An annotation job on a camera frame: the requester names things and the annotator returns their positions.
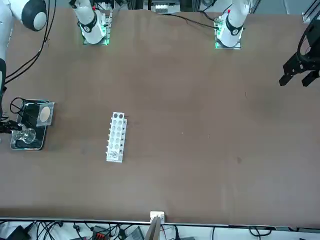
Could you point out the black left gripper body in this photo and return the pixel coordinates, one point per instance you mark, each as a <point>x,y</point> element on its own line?
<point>313,37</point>

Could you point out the steel tray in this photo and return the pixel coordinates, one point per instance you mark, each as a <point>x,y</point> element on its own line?
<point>40,135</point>

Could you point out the aluminium corner profile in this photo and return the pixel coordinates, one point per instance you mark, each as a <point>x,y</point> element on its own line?
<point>308,16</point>

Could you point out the black power adapter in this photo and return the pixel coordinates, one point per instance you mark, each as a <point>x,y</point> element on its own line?
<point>17,233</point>

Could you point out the white test tube rack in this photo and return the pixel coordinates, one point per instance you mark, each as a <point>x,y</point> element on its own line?
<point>120,160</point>

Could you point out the black device with red stripes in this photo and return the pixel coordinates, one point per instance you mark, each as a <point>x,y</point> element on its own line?
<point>100,235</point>

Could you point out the white power strip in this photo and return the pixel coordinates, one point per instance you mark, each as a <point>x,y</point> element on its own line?
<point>161,8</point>

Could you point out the grey metal box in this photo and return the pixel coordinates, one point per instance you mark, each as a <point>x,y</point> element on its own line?
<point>136,235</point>

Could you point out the aluminium camera post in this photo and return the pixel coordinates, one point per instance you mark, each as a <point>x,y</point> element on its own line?
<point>157,217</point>

